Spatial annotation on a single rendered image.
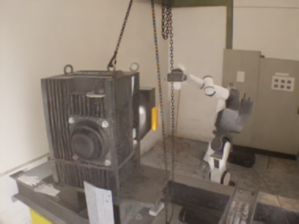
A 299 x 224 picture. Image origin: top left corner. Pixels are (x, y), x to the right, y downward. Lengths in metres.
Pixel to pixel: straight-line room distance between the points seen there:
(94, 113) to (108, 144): 0.19
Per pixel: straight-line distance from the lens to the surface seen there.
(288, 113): 4.13
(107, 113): 1.32
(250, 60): 4.05
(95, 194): 1.38
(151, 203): 1.47
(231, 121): 2.08
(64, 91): 1.44
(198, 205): 2.26
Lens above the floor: 1.79
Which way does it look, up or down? 16 degrees down
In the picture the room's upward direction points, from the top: straight up
